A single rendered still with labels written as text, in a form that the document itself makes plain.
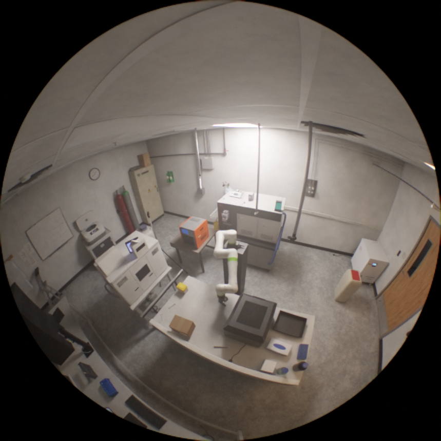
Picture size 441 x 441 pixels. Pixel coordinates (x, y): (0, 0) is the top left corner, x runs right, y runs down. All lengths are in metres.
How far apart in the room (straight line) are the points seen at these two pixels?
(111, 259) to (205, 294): 1.26
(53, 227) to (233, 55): 4.59
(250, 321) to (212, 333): 0.49
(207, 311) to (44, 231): 4.15
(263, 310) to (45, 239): 4.72
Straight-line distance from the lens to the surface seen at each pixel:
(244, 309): 1.61
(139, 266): 2.06
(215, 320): 1.89
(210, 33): 0.23
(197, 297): 2.05
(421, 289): 3.34
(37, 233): 4.65
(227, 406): 2.72
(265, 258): 3.13
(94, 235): 4.24
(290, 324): 1.96
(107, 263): 2.03
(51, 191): 4.50
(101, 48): 0.24
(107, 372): 2.24
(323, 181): 3.57
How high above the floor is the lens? 2.66
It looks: 32 degrees down
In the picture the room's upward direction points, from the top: 4 degrees counter-clockwise
